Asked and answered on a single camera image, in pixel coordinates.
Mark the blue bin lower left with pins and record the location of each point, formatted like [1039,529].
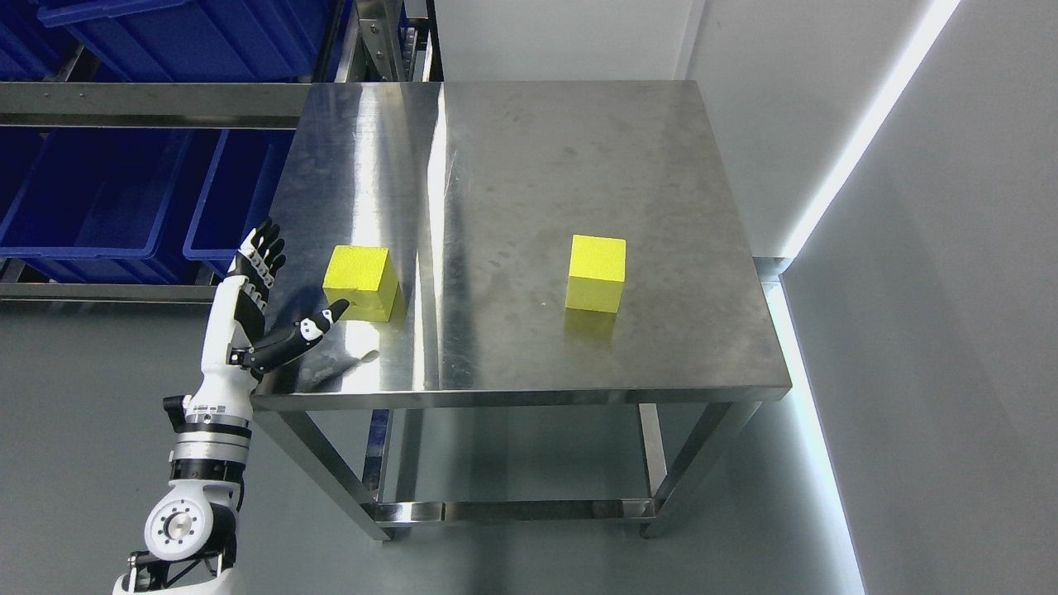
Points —
[110,205]

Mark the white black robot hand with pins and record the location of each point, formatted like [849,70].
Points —
[237,351]

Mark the blue bin upper left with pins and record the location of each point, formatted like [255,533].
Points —
[167,41]

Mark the stainless steel table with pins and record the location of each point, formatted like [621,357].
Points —
[476,188]

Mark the yellow foam block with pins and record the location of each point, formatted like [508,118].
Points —
[365,278]
[596,274]

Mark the blue bin beside table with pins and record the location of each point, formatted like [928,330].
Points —
[242,178]

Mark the steel rack frame left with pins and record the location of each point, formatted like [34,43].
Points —
[257,106]

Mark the white robot forearm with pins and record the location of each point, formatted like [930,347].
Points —
[191,533]

